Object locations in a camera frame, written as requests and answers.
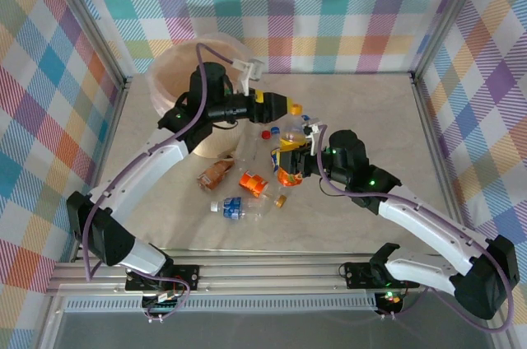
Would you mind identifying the translucent plastic bin liner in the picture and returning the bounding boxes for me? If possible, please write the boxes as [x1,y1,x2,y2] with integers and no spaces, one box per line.
[147,34,267,119]

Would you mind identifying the beige plastic waste bin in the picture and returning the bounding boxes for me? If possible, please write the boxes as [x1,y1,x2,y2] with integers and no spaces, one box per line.
[147,34,264,159]

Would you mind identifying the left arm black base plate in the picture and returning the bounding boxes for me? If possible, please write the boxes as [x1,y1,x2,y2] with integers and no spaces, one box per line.
[124,264,202,291]

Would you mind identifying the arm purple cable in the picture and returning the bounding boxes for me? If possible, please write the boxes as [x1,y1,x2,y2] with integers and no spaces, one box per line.
[84,42,244,323]
[315,124,518,333]

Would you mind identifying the large clear bottle red cap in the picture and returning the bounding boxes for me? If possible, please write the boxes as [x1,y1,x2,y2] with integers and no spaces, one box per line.
[233,128,273,165]

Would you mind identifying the aluminium extrusion base beam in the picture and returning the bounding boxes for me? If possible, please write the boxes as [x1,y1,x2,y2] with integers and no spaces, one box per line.
[44,252,499,296]

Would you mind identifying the large bottle yellow-blue-orange label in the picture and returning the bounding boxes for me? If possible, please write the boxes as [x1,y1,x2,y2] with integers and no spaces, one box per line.
[269,102,314,188]

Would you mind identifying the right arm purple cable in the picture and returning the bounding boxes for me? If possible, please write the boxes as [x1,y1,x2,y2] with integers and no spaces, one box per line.
[315,124,518,333]

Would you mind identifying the slotted grey cable duct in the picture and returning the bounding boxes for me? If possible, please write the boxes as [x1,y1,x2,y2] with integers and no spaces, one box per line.
[61,297,382,314]

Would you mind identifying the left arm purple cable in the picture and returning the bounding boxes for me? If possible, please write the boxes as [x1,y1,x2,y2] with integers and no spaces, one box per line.
[84,42,244,323]

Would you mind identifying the aluminium frame post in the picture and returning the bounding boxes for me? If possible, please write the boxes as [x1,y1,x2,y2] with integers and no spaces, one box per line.
[409,0,495,82]
[39,0,135,93]

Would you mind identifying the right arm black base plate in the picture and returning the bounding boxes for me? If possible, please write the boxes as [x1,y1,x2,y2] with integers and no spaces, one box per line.
[343,261,422,289]

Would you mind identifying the colourful plaid cloth backdrop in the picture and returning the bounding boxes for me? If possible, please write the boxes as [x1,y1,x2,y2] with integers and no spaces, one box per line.
[61,0,481,75]
[417,0,527,296]
[0,0,124,349]

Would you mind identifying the crushed bottle brown label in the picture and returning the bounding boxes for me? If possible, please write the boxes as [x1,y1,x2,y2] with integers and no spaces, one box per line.
[196,154,238,193]

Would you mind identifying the clear bottle blue label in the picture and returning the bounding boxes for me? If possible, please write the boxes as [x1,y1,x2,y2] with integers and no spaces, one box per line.
[209,196,273,222]

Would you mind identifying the clear bottle orange label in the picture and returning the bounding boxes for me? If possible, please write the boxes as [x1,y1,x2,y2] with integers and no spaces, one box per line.
[238,170,288,208]

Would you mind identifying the grey metal base panel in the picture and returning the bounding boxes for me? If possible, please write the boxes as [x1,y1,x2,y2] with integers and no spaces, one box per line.
[36,309,511,349]

